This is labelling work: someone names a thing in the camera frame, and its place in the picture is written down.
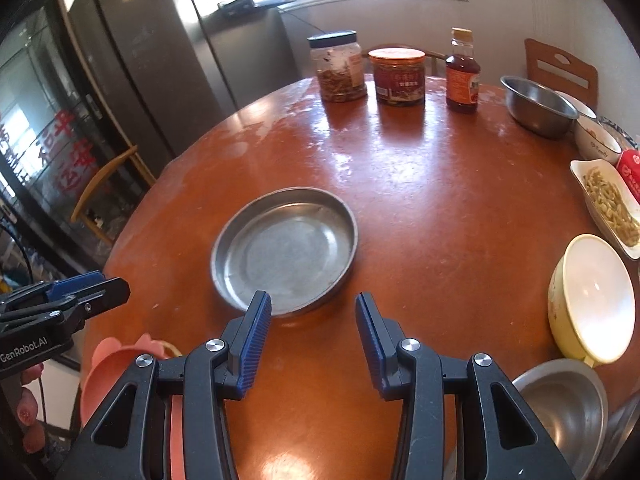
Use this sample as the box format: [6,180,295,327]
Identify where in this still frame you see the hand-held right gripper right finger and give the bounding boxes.
[354,291,576,480]

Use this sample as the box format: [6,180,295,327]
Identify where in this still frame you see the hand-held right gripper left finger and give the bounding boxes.
[55,290,273,480]

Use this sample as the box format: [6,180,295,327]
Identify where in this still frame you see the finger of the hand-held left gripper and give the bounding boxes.
[42,277,131,320]
[0,270,105,311]

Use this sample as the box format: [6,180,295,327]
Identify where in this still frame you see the round metal plate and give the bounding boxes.
[211,186,359,317]

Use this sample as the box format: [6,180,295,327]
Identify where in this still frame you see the yellow and white bowl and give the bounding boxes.
[547,233,637,368]

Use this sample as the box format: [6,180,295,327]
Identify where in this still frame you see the person's left hand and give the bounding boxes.
[14,362,47,453]

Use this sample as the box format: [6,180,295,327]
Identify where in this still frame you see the pink plastic dish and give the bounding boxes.
[80,332,186,480]

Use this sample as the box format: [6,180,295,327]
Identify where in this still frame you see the wooden chair with curved back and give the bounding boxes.
[367,42,447,78]
[70,145,158,246]

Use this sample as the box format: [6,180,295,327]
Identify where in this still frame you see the glass door cabinet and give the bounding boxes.
[0,0,146,281]

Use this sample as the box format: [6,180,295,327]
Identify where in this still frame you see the shallow steel bowl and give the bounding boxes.
[511,358,609,478]

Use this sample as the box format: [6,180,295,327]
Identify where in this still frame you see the grey refrigerator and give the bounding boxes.
[67,0,301,161]

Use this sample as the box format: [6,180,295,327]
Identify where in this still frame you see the steel basin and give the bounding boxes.
[602,395,640,480]

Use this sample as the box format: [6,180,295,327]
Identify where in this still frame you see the jar with orange lid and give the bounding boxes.
[368,47,427,107]

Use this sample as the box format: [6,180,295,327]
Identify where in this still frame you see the square white plate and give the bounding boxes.
[570,159,640,261]

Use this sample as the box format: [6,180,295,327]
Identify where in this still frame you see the clear jar with dark lid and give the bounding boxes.
[306,31,368,103]

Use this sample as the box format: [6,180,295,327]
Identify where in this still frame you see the red sauce bottle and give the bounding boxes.
[444,27,481,113]

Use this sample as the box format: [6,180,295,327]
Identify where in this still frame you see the stir-fried vegetable strips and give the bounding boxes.
[585,167,640,248]

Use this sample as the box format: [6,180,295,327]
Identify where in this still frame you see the deep steel bowl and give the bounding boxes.
[500,75,580,139]

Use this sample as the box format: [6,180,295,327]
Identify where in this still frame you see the white bowl with black print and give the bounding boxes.
[573,115,623,166]

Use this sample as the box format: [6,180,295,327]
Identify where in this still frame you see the red tissue pack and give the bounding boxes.
[615,149,640,201]

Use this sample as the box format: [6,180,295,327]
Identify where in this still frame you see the plain white bowl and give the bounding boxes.
[555,91,598,120]

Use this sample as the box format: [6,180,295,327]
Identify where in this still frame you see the blue patterned plate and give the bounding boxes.
[597,116,640,152]

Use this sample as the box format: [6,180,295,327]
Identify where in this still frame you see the wooden chair with cutout back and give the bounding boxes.
[524,38,599,108]

